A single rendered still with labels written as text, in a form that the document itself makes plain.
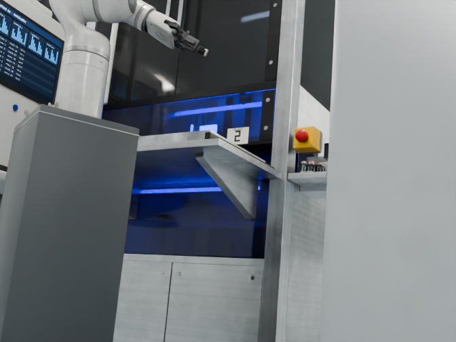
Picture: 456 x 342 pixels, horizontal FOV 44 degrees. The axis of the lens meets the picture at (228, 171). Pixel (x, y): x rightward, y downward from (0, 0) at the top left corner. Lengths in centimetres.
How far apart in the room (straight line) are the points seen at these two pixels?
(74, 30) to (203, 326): 101
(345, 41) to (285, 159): 172
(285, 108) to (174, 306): 76
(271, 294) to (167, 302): 40
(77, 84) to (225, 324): 89
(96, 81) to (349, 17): 137
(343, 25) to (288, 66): 183
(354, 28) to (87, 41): 140
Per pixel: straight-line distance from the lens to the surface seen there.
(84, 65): 151
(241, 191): 179
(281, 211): 184
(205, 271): 194
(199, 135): 160
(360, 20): 16
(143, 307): 208
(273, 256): 183
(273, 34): 207
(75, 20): 159
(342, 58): 16
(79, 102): 148
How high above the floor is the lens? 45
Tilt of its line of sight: 13 degrees up
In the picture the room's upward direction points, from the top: 5 degrees clockwise
